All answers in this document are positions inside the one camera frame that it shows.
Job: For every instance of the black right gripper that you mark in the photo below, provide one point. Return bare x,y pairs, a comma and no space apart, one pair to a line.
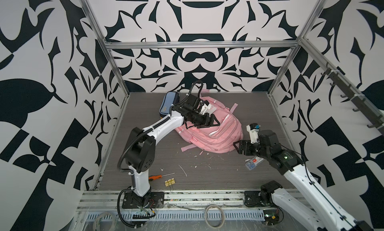
247,143

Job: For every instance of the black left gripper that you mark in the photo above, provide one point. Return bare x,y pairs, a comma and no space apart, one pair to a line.
206,123

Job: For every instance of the pink student backpack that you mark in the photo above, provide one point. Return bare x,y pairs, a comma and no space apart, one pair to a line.
217,140

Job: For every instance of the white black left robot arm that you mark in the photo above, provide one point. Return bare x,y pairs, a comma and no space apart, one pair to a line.
139,153

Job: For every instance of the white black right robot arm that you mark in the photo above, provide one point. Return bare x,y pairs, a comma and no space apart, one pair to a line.
323,212

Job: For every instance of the blue pencil case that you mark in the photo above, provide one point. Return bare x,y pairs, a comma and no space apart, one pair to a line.
170,99

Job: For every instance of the small green circuit board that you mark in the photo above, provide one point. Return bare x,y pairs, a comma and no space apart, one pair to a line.
273,217

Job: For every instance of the small yellow wooden block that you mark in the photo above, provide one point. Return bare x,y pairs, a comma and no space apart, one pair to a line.
170,182

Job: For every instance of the clear tape roll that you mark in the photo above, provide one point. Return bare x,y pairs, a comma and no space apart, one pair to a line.
214,212

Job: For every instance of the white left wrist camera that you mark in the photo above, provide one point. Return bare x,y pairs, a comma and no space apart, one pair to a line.
207,108

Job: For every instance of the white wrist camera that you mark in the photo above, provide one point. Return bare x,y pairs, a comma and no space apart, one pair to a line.
207,108
253,130

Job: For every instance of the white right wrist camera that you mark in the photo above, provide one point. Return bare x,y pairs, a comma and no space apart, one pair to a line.
253,130

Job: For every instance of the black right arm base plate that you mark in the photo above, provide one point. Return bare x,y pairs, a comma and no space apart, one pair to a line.
252,199

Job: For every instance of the white slotted cable duct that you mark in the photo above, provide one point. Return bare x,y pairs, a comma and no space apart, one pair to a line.
231,215

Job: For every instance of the orange handled screwdriver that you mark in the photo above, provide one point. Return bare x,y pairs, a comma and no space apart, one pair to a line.
152,178

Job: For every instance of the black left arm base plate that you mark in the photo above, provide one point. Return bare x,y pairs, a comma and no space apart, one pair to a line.
150,200

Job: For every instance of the grey wall hook rail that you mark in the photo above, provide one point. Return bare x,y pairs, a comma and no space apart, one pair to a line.
351,93

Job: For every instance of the aluminium frame crossbar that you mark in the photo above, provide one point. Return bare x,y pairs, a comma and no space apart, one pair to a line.
200,44

